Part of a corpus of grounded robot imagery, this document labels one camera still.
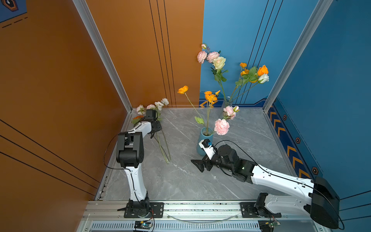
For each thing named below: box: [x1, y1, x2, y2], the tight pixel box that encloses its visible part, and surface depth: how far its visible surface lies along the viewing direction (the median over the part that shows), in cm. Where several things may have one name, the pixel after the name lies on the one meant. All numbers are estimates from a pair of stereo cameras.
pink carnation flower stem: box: [210, 105, 241, 136], surface depth 71 cm
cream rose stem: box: [210, 56, 229, 101], surface depth 82 cm
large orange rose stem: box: [230, 64, 270, 102], surface depth 87 cm
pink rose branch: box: [197, 43, 220, 64], surface depth 87 cm
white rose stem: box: [231, 73, 270, 101], surface depth 82 cm
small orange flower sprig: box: [229, 62, 250, 102], surface depth 91 cm
